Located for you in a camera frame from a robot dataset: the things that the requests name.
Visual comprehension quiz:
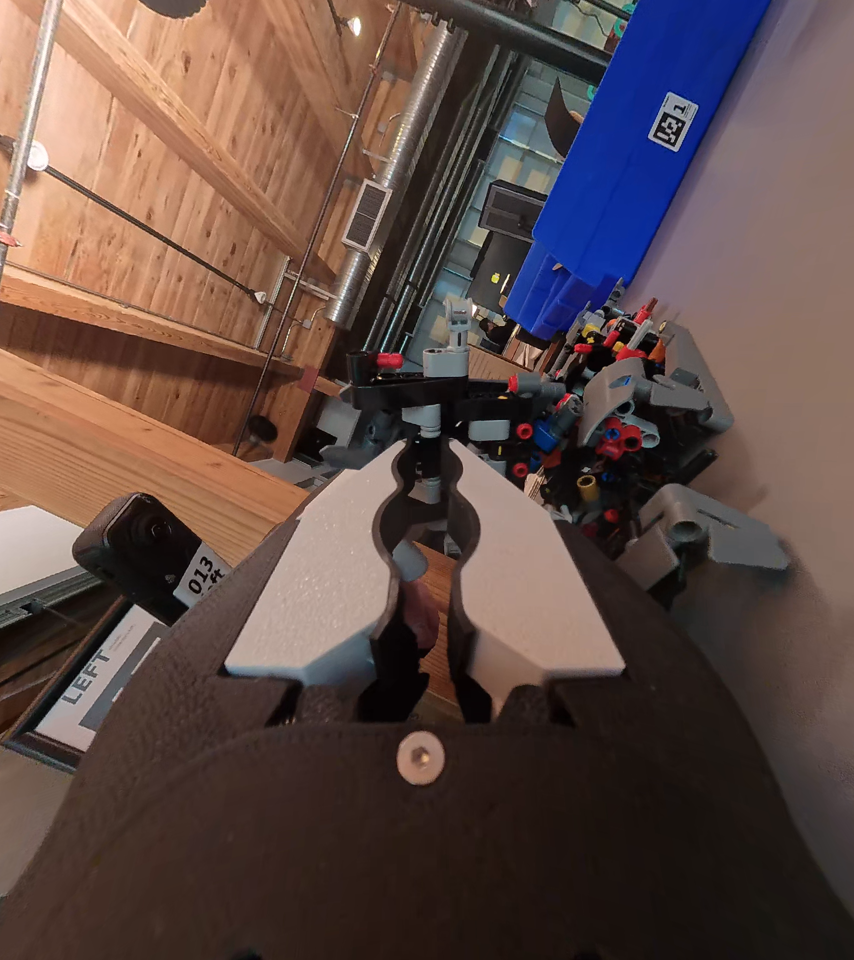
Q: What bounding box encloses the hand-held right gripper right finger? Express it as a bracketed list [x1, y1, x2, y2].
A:
[442, 437, 628, 723]

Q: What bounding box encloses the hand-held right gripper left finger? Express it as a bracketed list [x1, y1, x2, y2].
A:
[224, 438, 413, 687]

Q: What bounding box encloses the black grey lego sub-assembly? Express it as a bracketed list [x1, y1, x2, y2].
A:
[344, 296, 540, 582]

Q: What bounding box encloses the partly built lego model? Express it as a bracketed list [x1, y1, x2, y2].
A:
[513, 300, 795, 609]

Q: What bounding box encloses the white flat panel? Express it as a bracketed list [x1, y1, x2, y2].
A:
[0, 506, 109, 650]

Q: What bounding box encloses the blue plastic bin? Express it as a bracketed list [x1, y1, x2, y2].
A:
[505, 240, 626, 342]

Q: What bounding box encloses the black ceiling rod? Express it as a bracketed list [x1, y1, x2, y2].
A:
[0, 123, 266, 305]

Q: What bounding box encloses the white vent grille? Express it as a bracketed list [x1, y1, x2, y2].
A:
[340, 178, 394, 252]

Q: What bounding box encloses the metal ceiling pipe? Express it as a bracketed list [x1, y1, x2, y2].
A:
[0, 0, 68, 339]

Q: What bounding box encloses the blue bin with printed tag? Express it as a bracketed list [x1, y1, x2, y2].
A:
[532, 0, 773, 264]

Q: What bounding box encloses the dark wall screen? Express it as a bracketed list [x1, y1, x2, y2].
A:
[481, 180, 548, 241]

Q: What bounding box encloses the silver ventilation duct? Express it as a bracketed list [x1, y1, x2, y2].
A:
[322, 22, 469, 327]

